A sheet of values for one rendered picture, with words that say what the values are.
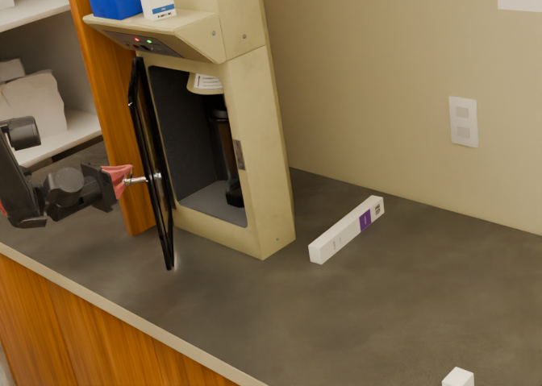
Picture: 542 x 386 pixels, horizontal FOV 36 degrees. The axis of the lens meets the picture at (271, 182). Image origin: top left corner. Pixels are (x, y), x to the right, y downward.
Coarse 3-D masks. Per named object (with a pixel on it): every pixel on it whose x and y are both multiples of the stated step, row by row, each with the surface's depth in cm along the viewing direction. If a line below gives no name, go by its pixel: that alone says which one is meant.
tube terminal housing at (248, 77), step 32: (192, 0) 169; (224, 0) 165; (256, 0) 171; (224, 32) 167; (256, 32) 173; (160, 64) 187; (192, 64) 178; (224, 64) 170; (256, 64) 175; (256, 96) 177; (160, 128) 198; (256, 128) 179; (256, 160) 181; (256, 192) 183; (288, 192) 190; (192, 224) 204; (224, 224) 194; (256, 224) 185; (288, 224) 193; (256, 256) 190
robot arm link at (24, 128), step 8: (8, 120) 184; (16, 120) 186; (24, 120) 186; (32, 120) 186; (16, 128) 186; (24, 128) 186; (32, 128) 186; (16, 136) 185; (24, 136) 185; (32, 136) 186; (16, 144) 186; (24, 144) 186; (32, 144) 187; (40, 144) 188
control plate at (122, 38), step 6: (102, 30) 180; (114, 36) 181; (120, 36) 179; (126, 36) 177; (132, 36) 174; (138, 36) 172; (144, 36) 170; (120, 42) 184; (126, 42) 182; (132, 42) 179; (138, 42) 177; (144, 42) 175; (156, 42) 170; (132, 48) 185; (138, 48) 183; (150, 48) 178; (156, 48) 176; (162, 48) 174; (168, 48) 172; (168, 54) 176; (174, 54) 174
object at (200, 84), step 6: (192, 78) 185; (198, 78) 183; (204, 78) 182; (210, 78) 181; (216, 78) 181; (192, 84) 185; (198, 84) 183; (204, 84) 182; (210, 84) 181; (216, 84) 181; (192, 90) 184; (198, 90) 183; (204, 90) 182; (210, 90) 181; (216, 90) 181; (222, 90) 181
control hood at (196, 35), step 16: (176, 16) 167; (192, 16) 165; (208, 16) 164; (128, 32) 173; (144, 32) 167; (160, 32) 162; (176, 32) 159; (192, 32) 161; (208, 32) 164; (128, 48) 188; (176, 48) 169; (192, 48) 164; (208, 48) 165
